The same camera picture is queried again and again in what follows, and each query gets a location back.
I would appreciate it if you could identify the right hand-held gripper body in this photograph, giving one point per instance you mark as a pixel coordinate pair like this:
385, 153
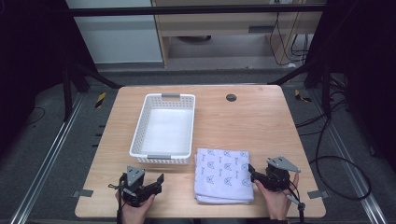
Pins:
277, 177

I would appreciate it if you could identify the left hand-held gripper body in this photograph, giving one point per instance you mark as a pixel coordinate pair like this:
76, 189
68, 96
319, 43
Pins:
134, 182

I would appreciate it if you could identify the lavender printed cloth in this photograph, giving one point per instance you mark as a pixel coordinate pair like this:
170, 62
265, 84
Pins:
222, 174

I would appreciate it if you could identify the white plastic basket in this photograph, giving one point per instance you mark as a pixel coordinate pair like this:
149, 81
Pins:
165, 130

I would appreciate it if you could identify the person's right hand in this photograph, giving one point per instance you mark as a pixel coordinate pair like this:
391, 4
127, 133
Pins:
277, 203

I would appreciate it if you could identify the person's left hand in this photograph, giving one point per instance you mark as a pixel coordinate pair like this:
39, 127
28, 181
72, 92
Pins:
135, 213

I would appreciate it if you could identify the grey tape piece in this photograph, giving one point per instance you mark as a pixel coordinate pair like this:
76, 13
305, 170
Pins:
82, 193
317, 194

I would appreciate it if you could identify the yellow black hazard tape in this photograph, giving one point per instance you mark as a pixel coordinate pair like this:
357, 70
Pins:
100, 100
301, 96

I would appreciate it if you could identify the black metal stand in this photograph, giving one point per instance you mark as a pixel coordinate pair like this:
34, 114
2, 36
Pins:
323, 84
70, 90

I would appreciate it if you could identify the black curtain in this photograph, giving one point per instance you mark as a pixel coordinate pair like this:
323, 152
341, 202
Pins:
31, 62
364, 62

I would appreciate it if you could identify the white cabinet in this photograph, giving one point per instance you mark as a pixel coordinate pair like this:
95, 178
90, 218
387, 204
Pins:
115, 34

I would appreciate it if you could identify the light wooden desk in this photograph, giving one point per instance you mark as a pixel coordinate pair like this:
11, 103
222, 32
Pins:
224, 23

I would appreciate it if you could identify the aluminium floor rail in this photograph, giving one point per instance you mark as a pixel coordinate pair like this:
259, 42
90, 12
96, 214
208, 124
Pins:
348, 161
46, 161

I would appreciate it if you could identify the black horizontal frame bar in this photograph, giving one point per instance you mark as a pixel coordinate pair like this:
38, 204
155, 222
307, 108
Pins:
193, 10

